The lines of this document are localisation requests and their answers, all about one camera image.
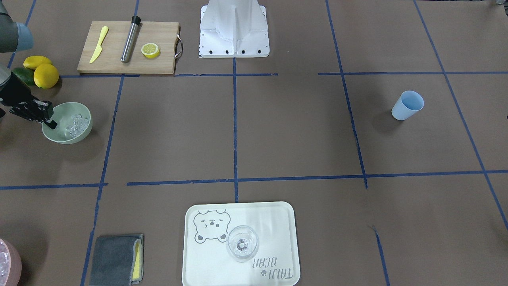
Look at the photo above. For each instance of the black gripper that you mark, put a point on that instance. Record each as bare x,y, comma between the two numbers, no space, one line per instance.
15,92

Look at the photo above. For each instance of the mint green bowl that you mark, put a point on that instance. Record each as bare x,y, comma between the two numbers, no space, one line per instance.
62,115

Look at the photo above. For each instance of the light blue plastic cup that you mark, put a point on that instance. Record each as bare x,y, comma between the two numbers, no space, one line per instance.
407,105

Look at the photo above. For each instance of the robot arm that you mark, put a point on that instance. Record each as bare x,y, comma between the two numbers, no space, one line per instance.
14,37

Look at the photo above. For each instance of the ice cubes in green bowl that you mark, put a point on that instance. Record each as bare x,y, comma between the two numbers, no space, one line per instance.
77,126

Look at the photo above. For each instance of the pink bowl with ice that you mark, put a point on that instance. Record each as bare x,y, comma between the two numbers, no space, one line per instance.
10,264

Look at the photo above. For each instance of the yellow lemon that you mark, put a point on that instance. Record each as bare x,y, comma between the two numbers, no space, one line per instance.
33,62
46,76

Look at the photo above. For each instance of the green lime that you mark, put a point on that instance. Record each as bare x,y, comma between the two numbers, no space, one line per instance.
25,75

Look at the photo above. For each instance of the yellow plastic knife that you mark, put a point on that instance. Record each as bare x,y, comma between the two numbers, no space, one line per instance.
98,49

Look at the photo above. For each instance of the lemon half slice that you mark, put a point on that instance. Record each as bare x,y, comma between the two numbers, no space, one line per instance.
150,50

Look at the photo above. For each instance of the grey folded cloth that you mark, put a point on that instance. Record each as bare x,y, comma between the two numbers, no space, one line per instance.
118,260

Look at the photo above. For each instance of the cream bear tray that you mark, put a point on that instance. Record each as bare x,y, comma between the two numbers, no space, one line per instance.
207,262

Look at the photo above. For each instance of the clear wine glass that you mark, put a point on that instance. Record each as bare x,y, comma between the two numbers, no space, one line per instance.
243,243

